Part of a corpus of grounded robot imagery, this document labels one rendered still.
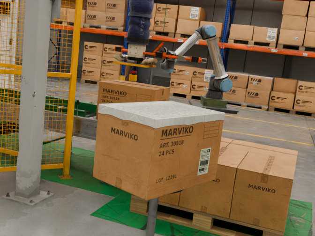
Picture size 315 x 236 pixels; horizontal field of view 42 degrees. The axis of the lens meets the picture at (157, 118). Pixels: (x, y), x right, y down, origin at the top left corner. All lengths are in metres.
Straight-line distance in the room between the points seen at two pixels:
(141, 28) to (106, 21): 8.03
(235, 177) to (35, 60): 1.74
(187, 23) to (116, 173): 9.38
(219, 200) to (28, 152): 1.53
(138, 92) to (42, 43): 1.05
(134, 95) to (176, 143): 1.89
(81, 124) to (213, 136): 1.94
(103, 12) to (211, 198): 9.40
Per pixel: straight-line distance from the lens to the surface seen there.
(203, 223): 3.26
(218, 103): 4.63
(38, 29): 3.30
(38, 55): 3.32
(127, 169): 2.06
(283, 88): 11.47
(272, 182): 3.07
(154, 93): 3.81
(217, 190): 3.15
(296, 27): 11.00
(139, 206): 3.40
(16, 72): 3.75
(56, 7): 3.40
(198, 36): 4.50
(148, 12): 4.01
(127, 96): 3.92
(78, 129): 4.03
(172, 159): 2.07
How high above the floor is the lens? 1.36
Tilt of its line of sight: 10 degrees down
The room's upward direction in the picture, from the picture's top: 7 degrees clockwise
